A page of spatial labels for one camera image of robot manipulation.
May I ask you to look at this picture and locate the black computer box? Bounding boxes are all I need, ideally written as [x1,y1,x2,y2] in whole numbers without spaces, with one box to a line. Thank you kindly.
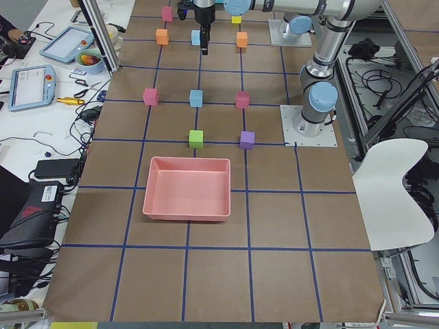
[1,181,64,249]

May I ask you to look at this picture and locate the black power adapter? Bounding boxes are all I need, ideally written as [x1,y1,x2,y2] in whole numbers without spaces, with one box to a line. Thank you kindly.
[34,158,79,179]

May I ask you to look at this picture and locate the magenta foam block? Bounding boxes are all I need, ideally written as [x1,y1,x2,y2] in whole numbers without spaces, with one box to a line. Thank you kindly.
[161,6,174,22]

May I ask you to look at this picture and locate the aluminium frame post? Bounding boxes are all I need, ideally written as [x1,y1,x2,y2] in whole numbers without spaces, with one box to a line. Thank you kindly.
[78,0,120,73]

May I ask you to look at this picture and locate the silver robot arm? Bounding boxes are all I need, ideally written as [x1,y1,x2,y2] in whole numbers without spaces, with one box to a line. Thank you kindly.
[224,0,382,62]
[293,1,382,138]

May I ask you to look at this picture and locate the light purple foam block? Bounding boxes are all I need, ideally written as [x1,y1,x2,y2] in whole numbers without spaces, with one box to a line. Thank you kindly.
[239,131,255,150]

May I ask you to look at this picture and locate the yellow foam block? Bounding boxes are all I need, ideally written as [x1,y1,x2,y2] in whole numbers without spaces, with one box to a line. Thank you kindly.
[231,16,242,24]

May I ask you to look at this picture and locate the dark pink foam block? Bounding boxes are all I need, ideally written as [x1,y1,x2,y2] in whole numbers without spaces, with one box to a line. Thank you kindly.
[235,91,250,109]

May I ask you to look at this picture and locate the light blue bowl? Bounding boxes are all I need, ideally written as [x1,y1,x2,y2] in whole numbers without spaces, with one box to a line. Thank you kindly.
[75,49,105,75]

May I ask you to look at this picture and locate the light blue foam block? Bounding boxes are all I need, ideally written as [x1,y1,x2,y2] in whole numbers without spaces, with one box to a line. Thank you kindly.
[189,90,203,108]
[191,29,201,46]

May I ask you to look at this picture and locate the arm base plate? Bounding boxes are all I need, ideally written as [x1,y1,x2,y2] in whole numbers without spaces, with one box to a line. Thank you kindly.
[280,105,337,147]
[268,19,312,48]

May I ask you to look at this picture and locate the pink plastic tray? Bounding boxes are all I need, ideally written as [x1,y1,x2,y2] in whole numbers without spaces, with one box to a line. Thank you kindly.
[143,156,231,222]

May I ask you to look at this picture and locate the orange foam block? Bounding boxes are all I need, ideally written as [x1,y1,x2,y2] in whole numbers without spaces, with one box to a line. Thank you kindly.
[155,29,169,45]
[236,32,248,49]

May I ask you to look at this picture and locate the blue teach pendant tablet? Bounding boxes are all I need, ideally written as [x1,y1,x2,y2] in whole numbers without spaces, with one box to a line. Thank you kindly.
[8,64,56,112]
[39,26,95,63]

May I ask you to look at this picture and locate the green foam block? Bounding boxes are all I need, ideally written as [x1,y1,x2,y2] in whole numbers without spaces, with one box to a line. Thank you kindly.
[189,130,204,149]

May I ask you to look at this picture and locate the white chair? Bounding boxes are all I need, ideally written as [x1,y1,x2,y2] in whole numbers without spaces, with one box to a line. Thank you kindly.
[353,138,434,251]

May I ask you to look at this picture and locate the black scissors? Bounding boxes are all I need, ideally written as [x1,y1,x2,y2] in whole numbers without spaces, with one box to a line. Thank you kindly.
[73,79,101,99]

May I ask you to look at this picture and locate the gold metal cylinder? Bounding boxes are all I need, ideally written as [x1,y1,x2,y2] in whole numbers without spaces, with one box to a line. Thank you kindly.
[57,97,85,106]

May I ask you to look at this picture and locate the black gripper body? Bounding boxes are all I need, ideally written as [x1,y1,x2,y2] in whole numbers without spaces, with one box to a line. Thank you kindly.
[194,5,215,29]

